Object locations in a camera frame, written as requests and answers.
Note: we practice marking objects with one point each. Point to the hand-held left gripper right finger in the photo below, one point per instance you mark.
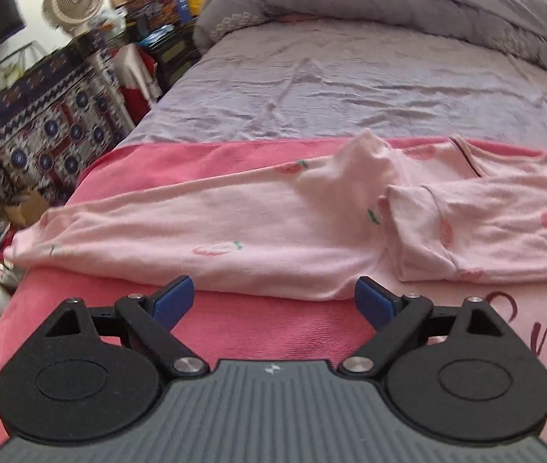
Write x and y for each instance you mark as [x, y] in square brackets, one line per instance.
[372, 301]

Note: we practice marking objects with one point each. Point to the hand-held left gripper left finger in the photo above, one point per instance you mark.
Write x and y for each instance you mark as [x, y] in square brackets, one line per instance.
[174, 299]

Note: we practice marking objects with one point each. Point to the pink strawberry print pajama top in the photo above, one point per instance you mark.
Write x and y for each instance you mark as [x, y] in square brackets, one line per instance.
[263, 217]

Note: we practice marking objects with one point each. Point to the pink towel blanket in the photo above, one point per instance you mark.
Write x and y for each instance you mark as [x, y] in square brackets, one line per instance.
[263, 318]

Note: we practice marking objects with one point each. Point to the cardboard box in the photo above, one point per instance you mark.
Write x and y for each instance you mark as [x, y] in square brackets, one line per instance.
[25, 210]

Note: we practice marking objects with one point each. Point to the lilac bed sheet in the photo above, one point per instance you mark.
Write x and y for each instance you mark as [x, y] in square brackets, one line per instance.
[326, 96]

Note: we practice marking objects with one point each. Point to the blue red patterned cloth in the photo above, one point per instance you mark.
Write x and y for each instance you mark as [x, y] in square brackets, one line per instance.
[47, 125]

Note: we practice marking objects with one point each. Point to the red and white cloth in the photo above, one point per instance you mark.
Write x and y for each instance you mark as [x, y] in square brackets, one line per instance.
[136, 82]

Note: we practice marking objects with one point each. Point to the colourful printed box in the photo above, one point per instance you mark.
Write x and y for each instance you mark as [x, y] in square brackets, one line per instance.
[162, 2]

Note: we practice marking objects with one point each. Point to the white desk fan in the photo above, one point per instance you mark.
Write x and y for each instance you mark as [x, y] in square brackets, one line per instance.
[73, 2]

